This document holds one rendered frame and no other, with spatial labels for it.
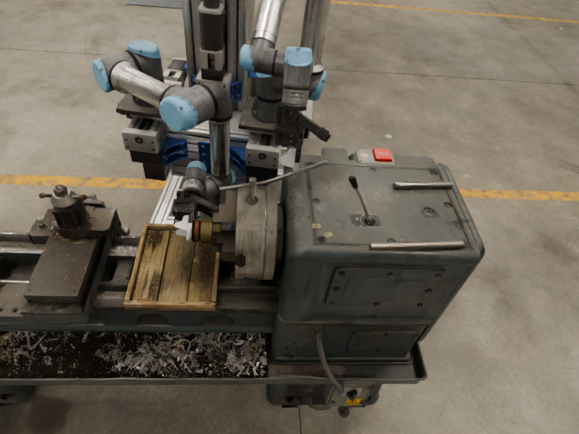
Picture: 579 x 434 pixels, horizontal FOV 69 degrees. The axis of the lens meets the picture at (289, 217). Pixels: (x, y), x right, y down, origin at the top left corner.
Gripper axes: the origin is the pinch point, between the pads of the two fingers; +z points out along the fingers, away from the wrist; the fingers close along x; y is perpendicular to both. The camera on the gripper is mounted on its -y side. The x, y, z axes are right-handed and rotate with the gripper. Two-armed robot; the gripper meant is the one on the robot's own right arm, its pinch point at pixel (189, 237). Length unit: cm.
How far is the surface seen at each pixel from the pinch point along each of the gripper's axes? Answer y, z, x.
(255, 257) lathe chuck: -21.5, 11.0, 5.4
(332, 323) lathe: -49, 17, -22
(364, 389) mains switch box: -72, 22, -71
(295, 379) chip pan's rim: -39, 26, -52
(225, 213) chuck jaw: -11.0, -6.3, 5.3
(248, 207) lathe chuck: -18.6, -0.5, 15.2
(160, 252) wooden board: 13.4, -8.2, -19.7
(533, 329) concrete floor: -193, -30, -108
